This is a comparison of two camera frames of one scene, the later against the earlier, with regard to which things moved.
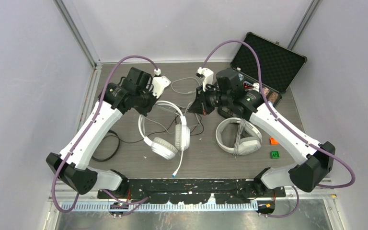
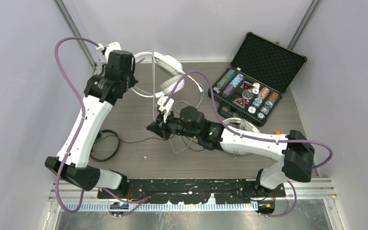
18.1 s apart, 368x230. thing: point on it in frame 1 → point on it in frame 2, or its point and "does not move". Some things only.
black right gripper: [200, 105] → [159, 127]
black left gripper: [144, 110] → [132, 80]
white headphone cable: [182, 78] → [176, 103]
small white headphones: [165, 147] → [172, 69]
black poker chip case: [279, 66] does not move
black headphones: [104, 160] does not move
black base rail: [194, 191] does not move
